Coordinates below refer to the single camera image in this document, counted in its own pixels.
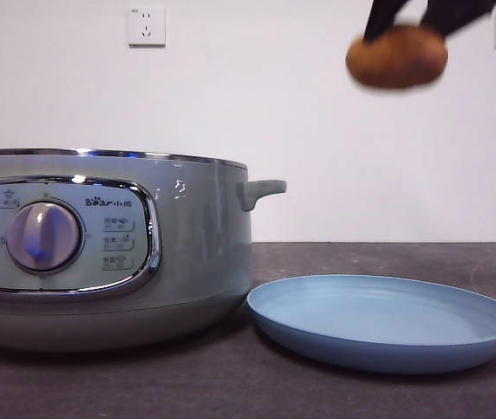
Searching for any pale green electric steamer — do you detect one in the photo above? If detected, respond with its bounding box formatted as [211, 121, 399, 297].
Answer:
[0, 148, 287, 353]

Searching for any brown potato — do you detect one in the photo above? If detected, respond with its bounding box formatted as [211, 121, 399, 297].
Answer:
[345, 24, 450, 91]

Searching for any light blue round plate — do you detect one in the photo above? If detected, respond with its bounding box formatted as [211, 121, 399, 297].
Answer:
[246, 273, 496, 375]

